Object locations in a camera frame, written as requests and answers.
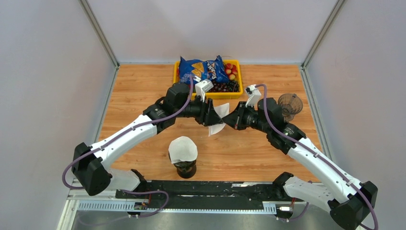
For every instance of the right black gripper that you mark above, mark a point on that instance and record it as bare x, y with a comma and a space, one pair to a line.
234, 119

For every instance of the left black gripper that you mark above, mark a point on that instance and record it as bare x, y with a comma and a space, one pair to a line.
212, 117

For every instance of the white paper coffee filter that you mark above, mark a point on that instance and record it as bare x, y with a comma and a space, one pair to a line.
182, 149

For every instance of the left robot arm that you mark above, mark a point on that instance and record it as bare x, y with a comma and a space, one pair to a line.
92, 164

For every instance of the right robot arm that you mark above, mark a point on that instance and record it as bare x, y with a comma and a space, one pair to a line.
348, 200

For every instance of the dark coffee dripper on stand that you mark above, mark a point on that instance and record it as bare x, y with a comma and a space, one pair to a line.
185, 164

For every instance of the dark purple grapes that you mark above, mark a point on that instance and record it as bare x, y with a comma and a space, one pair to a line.
231, 86

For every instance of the red peaches bunch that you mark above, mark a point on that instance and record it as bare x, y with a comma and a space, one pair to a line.
231, 71

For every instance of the blue chips bag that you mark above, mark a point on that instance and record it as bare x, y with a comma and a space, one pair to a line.
199, 70

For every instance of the yellow plastic tray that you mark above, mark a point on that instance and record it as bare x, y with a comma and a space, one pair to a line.
218, 95

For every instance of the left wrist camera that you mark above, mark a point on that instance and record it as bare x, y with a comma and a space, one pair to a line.
202, 88

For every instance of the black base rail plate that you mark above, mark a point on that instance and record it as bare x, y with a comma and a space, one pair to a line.
208, 195

